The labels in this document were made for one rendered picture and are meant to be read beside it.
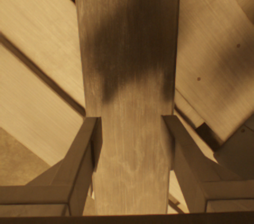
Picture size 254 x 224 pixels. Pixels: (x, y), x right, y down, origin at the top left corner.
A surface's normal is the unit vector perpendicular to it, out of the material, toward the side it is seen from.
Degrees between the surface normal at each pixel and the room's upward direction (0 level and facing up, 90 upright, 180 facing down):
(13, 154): 0
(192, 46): 0
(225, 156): 90
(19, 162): 0
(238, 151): 90
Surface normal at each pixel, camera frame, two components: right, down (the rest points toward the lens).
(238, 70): 0.00, 0.29
